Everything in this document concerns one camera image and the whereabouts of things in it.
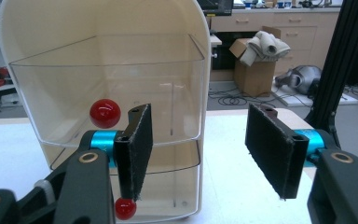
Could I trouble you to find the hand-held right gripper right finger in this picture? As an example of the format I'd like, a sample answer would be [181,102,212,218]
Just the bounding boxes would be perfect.
[244,103,326,200]

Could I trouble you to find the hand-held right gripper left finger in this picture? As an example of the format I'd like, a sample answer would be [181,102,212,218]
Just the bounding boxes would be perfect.
[89,103,154,202]

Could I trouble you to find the clear drawer with large red knob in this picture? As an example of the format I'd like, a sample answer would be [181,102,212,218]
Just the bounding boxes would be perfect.
[8,33,206,149]

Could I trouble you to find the cream plastic drawer cabinet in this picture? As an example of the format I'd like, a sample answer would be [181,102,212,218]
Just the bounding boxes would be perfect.
[0,0,213,224]

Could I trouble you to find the clear drawer with small red knob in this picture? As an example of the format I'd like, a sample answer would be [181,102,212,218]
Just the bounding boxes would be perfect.
[40,139,201,222]

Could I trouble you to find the white flat floor board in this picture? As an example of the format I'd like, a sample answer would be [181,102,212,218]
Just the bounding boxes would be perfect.
[271,83,358,108]

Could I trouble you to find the brown cardboard box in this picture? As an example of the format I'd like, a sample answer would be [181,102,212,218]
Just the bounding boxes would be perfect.
[228,25,282,98]

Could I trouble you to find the grey helmet-like device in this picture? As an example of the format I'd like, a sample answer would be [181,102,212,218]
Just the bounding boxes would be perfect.
[274,64,323,96]

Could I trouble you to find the grey rolled cloths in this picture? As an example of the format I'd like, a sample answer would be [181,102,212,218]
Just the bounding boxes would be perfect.
[240,30,292,67]

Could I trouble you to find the beige counter cabinets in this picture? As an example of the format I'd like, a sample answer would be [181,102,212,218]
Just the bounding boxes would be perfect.
[209,7,358,82]

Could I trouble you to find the black monitor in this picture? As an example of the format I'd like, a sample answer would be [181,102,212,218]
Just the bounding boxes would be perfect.
[196,0,234,18]

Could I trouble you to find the black floor cables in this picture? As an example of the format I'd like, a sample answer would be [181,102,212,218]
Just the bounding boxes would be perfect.
[208,86,281,107]

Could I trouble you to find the black metal frame post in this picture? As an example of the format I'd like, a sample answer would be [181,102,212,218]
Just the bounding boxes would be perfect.
[304,0,358,148]

